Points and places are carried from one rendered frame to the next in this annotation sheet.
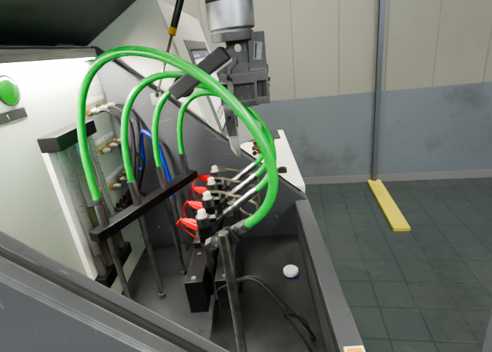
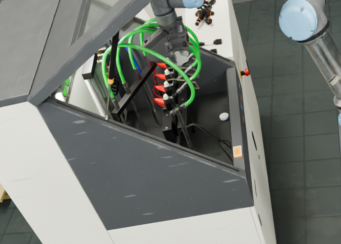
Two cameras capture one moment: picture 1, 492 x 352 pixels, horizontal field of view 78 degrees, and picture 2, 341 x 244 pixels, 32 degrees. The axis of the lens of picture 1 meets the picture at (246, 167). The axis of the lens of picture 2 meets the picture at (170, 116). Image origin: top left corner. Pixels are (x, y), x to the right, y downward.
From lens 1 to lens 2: 1.69 m
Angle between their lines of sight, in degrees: 20
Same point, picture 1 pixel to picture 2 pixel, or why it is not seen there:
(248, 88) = (178, 43)
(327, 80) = not seen: outside the picture
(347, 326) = (238, 139)
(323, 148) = not seen: outside the picture
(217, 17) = (160, 22)
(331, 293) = (234, 127)
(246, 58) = (175, 31)
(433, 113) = not seen: outside the picture
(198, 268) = (167, 123)
